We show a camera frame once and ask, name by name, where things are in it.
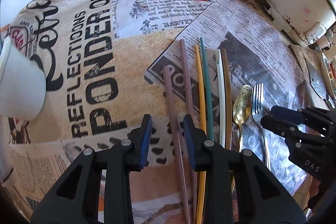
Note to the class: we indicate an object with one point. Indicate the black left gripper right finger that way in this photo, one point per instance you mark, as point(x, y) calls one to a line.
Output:
point(261, 197)

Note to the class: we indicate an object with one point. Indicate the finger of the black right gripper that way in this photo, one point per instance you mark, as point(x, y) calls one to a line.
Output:
point(288, 112)
point(288, 131)

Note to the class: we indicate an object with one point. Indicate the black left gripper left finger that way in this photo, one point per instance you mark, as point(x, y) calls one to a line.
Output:
point(74, 198)

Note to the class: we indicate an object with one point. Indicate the silver fork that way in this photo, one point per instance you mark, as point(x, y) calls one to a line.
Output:
point(257, 111)

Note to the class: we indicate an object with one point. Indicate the short mauve chopstick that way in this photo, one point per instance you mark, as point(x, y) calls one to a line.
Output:
point(177, 143)

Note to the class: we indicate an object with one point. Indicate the long mauve chopstick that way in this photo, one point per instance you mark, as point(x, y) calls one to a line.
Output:
point(189, 102)

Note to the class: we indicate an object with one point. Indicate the wooden cutting board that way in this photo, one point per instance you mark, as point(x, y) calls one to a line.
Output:
point(300, 54)

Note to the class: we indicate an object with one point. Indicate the metal spatula blade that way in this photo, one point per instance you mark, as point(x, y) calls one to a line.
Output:
point(317, 83)

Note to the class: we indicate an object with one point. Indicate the gold spoon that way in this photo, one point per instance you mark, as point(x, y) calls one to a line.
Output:
point(241, 111)

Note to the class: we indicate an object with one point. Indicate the patterned ceramic spoon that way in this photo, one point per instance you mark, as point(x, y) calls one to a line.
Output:
point(329, 74)

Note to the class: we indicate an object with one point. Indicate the brown chopstick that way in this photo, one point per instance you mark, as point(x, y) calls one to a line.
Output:
point(227, 85)

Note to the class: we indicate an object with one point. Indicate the white chopstick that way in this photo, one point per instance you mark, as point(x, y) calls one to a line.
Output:
point(222, 99)

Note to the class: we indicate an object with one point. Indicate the teal green chopstick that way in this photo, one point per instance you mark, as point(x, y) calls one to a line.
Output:
point(209, 102)

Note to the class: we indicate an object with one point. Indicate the yellow chopstick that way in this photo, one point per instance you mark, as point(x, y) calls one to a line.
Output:
point(202, 108)

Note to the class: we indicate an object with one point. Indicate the white ceramic cup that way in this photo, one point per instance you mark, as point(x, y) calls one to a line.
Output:
point(23, 84)

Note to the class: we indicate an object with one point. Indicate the printed newspaper-pattern tablecloth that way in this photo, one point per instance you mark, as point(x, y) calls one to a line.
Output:
point(103, 62)

